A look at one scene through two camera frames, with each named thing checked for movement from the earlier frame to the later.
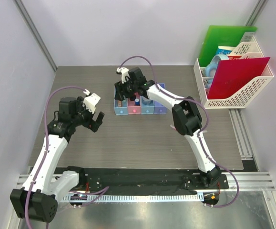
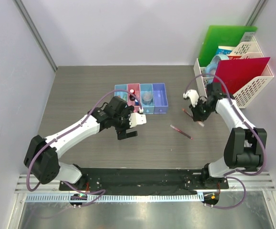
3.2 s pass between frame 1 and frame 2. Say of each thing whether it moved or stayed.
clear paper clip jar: stayed
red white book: stayed
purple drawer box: stayed
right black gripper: moved
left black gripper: moved
